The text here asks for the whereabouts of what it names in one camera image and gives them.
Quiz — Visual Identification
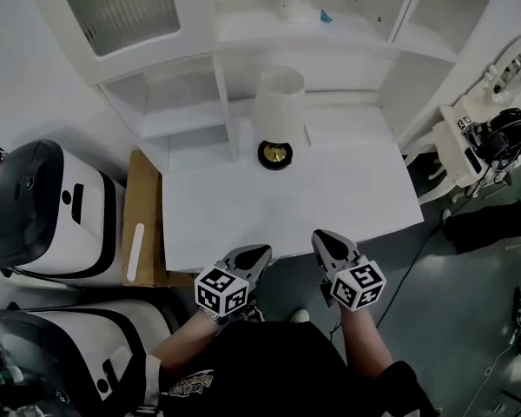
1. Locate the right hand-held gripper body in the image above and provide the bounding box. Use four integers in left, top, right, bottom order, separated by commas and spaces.
320, 260, 387, 312

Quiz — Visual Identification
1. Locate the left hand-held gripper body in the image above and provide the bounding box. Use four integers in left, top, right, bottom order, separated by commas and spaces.
194, 263, 251, 319

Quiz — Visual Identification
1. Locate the white table lamp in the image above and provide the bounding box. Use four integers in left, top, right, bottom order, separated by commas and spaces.
250, 66, 307, 172

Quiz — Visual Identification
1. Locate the person's right forearm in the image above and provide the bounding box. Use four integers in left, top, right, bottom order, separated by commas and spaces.
340, 306, 395, 380

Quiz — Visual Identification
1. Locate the person's left forearm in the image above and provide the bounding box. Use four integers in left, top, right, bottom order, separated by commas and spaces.
149, 313, 227, 375

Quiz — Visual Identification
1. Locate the white desk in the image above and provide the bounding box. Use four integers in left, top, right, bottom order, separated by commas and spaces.
161, 97, 425, 273

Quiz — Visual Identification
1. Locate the white desk hutch shelving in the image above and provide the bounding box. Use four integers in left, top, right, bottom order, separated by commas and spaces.
21, 0, 505, 175

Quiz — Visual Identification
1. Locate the person's left shoe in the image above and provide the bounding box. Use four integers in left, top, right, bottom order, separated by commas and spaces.
238, 300, 266, 323

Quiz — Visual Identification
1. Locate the person's black t-shirt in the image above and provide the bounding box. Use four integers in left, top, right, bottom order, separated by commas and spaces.
125, 319, 439, 417

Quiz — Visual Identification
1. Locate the brown cardboard box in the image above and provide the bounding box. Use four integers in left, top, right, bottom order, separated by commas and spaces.
122, 149, 196, 288

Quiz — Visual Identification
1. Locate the white black mobile robot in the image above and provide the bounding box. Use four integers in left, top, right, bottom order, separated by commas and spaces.
0, 298, 183, 417
0, 139, 127, 287

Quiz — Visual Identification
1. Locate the white vanity table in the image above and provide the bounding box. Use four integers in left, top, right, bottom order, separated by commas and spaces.
401, 104, 494, 203

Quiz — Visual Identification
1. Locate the black helmet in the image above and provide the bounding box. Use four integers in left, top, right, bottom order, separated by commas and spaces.
485, 107, 521, 160

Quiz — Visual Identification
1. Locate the oval white framed mirror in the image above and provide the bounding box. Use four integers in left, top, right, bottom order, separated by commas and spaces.
481, 32, 521, 108

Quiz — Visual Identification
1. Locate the white plastic bag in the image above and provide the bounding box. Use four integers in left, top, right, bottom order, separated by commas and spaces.
274, 0, 320, 21

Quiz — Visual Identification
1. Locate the silver wrist bracelet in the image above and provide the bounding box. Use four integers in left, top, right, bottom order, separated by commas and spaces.
199, 308, 227, 325

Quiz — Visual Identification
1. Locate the black floor cable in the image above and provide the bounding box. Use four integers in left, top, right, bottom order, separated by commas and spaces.
375, 197, 470, 328

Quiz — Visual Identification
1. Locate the white floor cable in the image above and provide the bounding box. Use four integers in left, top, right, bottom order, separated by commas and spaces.
472, 341, 518, 417

